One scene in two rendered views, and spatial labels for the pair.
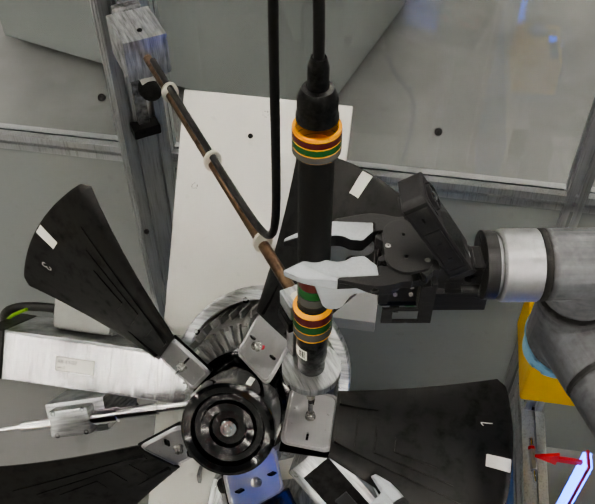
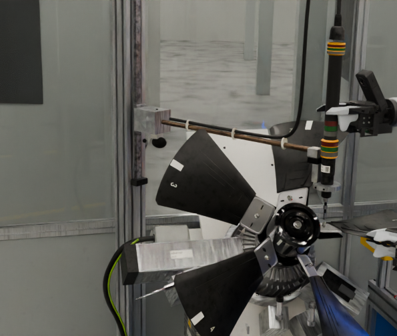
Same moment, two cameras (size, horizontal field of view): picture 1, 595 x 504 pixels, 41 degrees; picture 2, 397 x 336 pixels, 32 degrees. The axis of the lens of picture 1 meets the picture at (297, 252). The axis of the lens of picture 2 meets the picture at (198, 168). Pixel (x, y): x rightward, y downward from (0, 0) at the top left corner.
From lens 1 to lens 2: 134 cm
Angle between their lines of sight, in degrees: 38
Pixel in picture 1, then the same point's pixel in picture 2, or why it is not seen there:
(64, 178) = (51, 257)
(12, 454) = not seen: outside the picture
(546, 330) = not seen: outside the picture
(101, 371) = (197, 254)
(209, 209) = not seen: hidden behind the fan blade
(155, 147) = (139, 197)
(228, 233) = not seen: hidden behind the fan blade
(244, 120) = (219, 141)
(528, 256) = not seen: outside the picture
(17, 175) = (17, 261)
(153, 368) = (224, 246)
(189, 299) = (215, 231)
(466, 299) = (385, 127)
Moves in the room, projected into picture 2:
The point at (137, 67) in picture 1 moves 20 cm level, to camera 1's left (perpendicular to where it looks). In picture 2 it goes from (158, 126) to (94, 131)
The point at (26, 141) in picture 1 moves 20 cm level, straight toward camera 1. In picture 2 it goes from (32, 230) to (69, 245)
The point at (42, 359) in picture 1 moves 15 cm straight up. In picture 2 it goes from (162, 255) to (162, 199)
